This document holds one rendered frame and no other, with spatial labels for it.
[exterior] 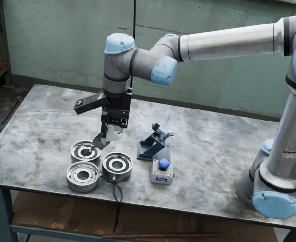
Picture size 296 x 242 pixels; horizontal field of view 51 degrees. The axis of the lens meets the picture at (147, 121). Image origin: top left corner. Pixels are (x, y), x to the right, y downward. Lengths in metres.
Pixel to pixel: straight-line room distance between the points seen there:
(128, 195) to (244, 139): 0.62
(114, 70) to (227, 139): 0.70
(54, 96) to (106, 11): 1.22
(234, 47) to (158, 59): 0.21
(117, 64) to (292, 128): 0.46
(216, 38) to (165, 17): 1.64
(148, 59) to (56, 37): 1.95
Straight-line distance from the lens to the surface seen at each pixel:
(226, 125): 1.45
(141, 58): 0.80
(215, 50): 0.86
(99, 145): 1.02
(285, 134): 0.82
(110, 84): 0.85
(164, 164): 1.05
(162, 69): 0.78
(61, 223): 1.27
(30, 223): 1.28
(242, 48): 0.86
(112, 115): 0.91
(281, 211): 0.95
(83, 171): 1.05
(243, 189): 1.13
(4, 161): 1.15
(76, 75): 2.80
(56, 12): 2.62
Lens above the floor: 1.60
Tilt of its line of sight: 37 degrees down
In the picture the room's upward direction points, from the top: 11 degrees clockwise
